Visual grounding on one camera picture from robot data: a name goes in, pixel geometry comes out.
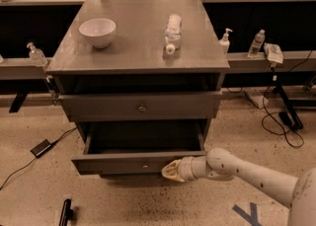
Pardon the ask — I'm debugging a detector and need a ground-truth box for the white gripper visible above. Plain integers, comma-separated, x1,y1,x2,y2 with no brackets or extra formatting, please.
161,156,211,183

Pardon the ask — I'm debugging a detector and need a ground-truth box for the grey drawer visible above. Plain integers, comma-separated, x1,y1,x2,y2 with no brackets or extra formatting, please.
72,119,208,176
59,91,222,122

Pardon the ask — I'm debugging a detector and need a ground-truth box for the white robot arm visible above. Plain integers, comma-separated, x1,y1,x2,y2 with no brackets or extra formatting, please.
161,148,316,226

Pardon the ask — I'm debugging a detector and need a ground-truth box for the grey top drawer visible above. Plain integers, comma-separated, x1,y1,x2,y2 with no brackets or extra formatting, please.
59,91,222,122

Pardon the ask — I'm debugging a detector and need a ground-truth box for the grey wooden drawer cabinet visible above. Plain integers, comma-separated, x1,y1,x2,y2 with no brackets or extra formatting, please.
46,0,231,142

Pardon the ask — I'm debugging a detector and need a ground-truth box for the black object on floor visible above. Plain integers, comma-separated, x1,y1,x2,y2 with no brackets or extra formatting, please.
58,198,73,226

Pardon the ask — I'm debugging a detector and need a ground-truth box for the black power brick right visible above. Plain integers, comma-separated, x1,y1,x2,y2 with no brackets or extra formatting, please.
278,112,292,127

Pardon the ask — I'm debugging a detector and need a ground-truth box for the black power adapter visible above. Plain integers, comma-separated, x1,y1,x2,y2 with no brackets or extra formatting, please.
31,139,52,158

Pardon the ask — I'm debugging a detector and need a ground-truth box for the white pump bottle right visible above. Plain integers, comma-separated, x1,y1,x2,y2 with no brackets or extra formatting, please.
219,28,232,53

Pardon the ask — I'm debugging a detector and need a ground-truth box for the clear plastic bottle lying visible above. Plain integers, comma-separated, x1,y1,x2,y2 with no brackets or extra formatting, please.
164,14,182,55

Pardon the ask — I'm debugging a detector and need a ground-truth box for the clear standing water bottle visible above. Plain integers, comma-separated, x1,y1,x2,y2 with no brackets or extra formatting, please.
248,30,265,58

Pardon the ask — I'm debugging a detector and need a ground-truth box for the white crumpled packet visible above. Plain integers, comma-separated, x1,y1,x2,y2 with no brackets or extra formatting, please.
264,43,283,64

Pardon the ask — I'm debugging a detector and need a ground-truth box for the white ceramic bowl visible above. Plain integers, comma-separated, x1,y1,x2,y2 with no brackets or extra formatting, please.
79,18,117,48

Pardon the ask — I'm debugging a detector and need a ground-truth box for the clear pump bottle left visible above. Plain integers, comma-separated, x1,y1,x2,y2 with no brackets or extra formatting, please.
27,42,48,67

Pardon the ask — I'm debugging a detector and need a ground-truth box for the black cable loop right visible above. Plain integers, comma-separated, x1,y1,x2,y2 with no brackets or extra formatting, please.
261,50,314,149

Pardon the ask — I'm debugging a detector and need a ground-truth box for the grey metal rail shelf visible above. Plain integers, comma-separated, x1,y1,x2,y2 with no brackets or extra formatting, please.
0,50,316,80

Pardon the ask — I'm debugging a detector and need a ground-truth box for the black adapter cable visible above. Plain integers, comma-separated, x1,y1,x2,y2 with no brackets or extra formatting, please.
0,126,79,191

